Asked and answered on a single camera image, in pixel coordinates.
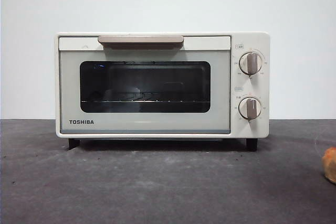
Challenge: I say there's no black oven foot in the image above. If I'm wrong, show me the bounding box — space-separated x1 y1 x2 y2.
246 138 258 152
68 138 80 151

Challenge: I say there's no metal wire oven rack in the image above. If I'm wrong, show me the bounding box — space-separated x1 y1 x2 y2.
80 91 211 104

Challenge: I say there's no golden bread roll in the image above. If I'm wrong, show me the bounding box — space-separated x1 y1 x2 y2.
321 147 336 185

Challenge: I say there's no cream temperature knob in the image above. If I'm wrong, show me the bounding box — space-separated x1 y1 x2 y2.
239 52 264 76

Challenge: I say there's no cream timer knob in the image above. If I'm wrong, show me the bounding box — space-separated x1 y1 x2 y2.
239 97 263 120

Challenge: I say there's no cream Toshiba toaster oven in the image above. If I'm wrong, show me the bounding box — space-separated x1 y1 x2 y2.
54 31 271 152

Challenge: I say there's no oven door with beige handle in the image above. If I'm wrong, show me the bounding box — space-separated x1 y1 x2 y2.
58 34 232 134

